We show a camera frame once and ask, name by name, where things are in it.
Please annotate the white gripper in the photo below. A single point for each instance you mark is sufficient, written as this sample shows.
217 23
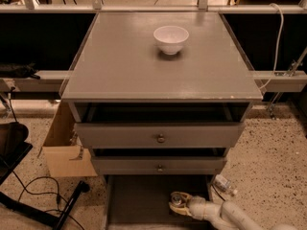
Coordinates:
197 205

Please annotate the silver blue redbull can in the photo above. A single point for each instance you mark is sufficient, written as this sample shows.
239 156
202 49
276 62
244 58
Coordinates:
178 200

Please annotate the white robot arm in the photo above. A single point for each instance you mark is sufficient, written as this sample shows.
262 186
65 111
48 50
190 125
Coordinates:
225 216

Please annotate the grey bottom drawer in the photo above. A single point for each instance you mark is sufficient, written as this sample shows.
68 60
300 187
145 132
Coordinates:
141 202

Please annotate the grey drawer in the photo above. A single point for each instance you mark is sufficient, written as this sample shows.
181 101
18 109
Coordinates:
141 202
158 161
162 125

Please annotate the grey middle drawer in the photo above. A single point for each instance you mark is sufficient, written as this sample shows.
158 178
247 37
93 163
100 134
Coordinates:
158 161

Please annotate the grey drawer cabinet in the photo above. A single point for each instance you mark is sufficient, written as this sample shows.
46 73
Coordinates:
120 63

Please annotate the grey top drawer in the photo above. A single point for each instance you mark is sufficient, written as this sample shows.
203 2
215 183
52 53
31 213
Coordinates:
162 125

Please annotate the cardboard box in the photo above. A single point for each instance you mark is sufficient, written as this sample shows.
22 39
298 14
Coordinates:
64 153

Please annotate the white ceramic bowl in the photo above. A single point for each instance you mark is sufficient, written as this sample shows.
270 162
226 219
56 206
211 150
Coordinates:
170 39

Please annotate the metal frame rail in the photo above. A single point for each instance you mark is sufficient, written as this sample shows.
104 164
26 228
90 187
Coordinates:
150 7

